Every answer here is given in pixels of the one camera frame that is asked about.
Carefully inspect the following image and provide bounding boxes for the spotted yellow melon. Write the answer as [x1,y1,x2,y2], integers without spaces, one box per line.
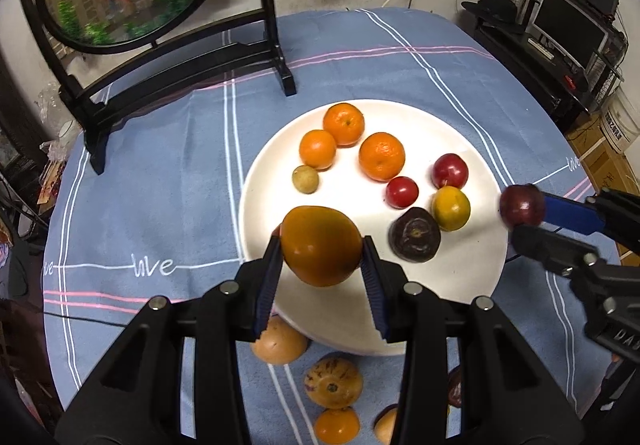
[304,357,364,410]

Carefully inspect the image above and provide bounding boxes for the black media stand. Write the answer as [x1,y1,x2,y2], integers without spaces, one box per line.
[472,22,628,136]

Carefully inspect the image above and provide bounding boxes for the white plate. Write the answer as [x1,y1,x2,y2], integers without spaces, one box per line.
[237,99,510,357]

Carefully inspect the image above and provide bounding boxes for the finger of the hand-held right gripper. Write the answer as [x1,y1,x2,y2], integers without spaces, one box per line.
[510,224,601,278]
[540,190,640,256]

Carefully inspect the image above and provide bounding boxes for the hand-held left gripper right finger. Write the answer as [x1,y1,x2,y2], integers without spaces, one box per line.
[361,235,586,445]

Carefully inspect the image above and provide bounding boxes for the computer monitor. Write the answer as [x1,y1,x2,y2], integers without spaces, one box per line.
[530,0,611,68]

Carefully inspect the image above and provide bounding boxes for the dark purple mangosteen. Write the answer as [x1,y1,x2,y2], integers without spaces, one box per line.
[446,366,463,408]
[388,207,442,263]

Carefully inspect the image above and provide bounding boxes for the tan pear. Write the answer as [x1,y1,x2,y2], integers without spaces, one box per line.
[374,404,400,445]

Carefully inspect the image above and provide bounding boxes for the goldfish screen in black frame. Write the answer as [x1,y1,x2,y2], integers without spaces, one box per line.
[0,0,297,176]

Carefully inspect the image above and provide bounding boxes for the small tan longan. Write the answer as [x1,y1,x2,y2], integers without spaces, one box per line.
[292,165,320,194]

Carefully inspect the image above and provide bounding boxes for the white bucket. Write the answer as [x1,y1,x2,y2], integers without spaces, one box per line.
[600,90,640,156]

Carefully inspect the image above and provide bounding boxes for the blue plaid tablecloth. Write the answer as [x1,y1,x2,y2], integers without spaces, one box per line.
[42,7,623,445]

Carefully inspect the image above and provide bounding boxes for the red cherry tomato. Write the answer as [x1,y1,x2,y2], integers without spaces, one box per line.
[385,176,420,210]

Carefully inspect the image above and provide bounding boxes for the dark red plum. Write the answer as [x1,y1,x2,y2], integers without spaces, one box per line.
[431,153,470,190]

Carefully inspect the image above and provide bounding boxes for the yellow-orange round fruit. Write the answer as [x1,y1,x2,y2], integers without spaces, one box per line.
[431,186,472,232]

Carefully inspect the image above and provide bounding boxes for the clear plastic bag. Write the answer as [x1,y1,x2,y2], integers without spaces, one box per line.
[35,82,81,160]

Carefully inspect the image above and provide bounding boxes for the large red plum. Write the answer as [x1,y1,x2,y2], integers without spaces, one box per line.
[499,184,548,230]

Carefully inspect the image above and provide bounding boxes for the yellow-orange fruit with green stem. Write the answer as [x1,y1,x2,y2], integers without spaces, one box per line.
[314,407,361,444]

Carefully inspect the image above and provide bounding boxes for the dark orange persimmon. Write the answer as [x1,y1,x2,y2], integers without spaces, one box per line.
[280,206,363,288]

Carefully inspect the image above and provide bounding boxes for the large cardboard box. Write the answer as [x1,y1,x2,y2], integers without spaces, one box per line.
[565,117,636,196]

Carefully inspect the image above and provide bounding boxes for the large tan round fruit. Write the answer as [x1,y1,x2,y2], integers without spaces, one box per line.
[250,315,309,366]

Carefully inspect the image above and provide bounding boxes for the black hat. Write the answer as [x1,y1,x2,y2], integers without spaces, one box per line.
[461,0,528,26]

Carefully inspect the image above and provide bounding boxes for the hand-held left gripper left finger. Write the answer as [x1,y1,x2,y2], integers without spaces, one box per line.
[55,235,286,445]

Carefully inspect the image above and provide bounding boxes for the orange tangerine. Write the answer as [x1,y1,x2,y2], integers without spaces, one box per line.
[358,132,406,182]
[299,129,337,170]
[322,102,366,147]

